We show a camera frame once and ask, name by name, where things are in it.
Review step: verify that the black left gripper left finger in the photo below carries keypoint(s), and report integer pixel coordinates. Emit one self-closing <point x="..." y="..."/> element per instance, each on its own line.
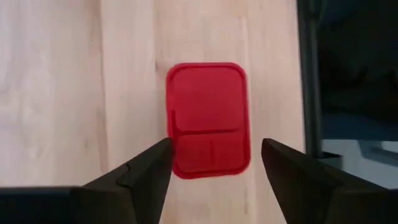
<point x="143" y="186"/>

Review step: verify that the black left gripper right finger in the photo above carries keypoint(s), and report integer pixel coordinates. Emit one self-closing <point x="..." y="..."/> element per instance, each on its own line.
<point x="298" y="186"/>

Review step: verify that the red lid container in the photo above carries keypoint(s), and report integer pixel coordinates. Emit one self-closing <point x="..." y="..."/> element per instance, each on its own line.
<point x="206" y="102"/>

